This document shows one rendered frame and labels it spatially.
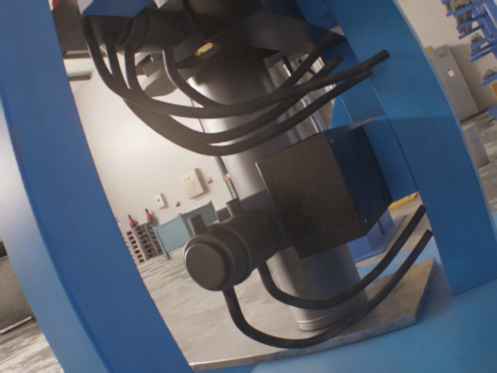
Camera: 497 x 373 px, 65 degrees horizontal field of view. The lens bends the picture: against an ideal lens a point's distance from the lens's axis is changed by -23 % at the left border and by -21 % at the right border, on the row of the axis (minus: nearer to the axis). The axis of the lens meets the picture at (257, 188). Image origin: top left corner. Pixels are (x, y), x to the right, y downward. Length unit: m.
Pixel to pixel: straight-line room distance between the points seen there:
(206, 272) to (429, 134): 0.57
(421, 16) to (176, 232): 7.93
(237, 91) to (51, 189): 0.99
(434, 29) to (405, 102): 10.87
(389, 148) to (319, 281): 0.39
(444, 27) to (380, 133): 10.87
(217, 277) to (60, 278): 0.56
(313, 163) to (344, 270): 0.46
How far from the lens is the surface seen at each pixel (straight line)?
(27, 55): 0.29
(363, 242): 2.54
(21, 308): 8.93
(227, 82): 1.22
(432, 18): 11.95
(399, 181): 1.08
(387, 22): 1.07
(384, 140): 1.07
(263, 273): 0.92
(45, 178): 0.25
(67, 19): 0.80
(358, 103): 1.47
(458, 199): 1.07
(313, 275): 1.22
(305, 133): 2.56
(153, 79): 1.16
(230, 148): 0.87
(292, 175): 0.87
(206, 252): 0.78
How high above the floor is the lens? 0.56
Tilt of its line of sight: level
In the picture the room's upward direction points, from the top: 24 degrees counter-clockwise
